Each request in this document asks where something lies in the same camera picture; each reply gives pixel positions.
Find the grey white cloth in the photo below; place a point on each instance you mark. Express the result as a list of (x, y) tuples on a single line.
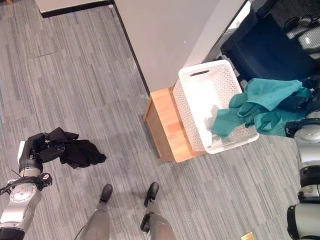
[(212, 117)]

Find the black garment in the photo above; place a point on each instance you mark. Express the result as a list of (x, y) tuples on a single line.
[(80, 152)]

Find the teal garment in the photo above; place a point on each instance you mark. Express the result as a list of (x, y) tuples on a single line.
[(265, 107)]

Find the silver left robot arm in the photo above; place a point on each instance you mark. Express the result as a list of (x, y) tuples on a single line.
[(21, 200)]

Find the small golden brown object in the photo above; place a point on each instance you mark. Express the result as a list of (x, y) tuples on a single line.
[(248, 236)]

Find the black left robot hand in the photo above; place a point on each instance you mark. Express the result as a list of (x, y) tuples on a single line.
[(31, 152)]

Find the white perforated laundry basket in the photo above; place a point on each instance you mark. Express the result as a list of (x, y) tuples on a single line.
[(197, 100)]

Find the wooden stool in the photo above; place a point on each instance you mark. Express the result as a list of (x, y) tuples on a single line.
[(167, 120)]

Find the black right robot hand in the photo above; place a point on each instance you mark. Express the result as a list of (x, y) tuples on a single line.
[(298, 102)]

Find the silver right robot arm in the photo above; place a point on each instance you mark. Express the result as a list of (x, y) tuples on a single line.
[(308, 150)]

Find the left robot leg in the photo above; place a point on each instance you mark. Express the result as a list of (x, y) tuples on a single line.
[(98, 220)]

